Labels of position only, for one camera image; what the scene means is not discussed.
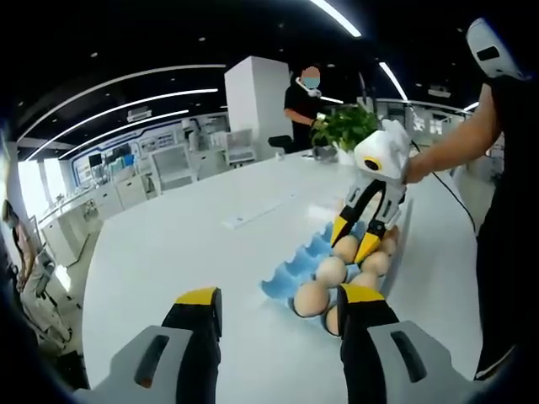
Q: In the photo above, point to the white pillar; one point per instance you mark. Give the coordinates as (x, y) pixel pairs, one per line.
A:
(252, 105)

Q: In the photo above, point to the person's right hand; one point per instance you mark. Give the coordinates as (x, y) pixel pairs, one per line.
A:
(416, 170)

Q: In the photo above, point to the row of white cabinets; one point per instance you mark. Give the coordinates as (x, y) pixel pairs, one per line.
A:
(105, 198)

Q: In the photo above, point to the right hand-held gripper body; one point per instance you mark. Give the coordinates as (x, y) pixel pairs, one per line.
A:
(391, 147)

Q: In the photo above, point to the ceiling air conditioner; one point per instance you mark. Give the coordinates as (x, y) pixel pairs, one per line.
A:
(140, 113)

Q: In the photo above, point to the white plant pot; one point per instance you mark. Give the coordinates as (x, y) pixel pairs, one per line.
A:
(346, 155)

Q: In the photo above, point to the long ceiling light strip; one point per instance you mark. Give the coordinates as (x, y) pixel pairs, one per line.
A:
(337, 14)

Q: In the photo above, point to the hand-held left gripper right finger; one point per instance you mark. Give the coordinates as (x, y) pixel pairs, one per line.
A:
(364, 345)

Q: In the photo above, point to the green potted plant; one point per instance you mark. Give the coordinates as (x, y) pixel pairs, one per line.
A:
(349, 126)

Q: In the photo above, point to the single brown egg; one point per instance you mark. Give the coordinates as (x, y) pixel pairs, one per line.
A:
(348, 248)

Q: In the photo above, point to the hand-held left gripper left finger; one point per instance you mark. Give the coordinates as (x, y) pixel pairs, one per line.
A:
(195, 336)

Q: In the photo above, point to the grey object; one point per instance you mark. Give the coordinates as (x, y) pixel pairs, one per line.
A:
(324, 152)

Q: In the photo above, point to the person's dark clothing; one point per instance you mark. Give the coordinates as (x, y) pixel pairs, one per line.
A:
(509, 231)

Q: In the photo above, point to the white worn device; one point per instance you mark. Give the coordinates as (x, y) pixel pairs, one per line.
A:
(478, 35)

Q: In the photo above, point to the black chair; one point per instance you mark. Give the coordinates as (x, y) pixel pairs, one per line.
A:
(280, 143)

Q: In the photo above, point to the small white gadget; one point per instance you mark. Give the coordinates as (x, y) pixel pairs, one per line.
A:
(278, 157)

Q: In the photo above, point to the group of brown eggs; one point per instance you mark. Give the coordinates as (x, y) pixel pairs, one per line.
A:
(311, 299)

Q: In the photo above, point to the blue egg tray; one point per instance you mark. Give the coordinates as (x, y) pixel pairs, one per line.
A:
(295, 269)

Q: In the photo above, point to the white office chair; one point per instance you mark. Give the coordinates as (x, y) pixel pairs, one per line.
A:
(240, 147)
(46, 286)
(172, 168)

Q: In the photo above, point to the white table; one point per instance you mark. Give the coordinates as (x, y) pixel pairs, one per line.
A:
(189, 244)

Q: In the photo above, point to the white power strip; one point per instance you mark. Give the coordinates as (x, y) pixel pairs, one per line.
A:
(252, 214)

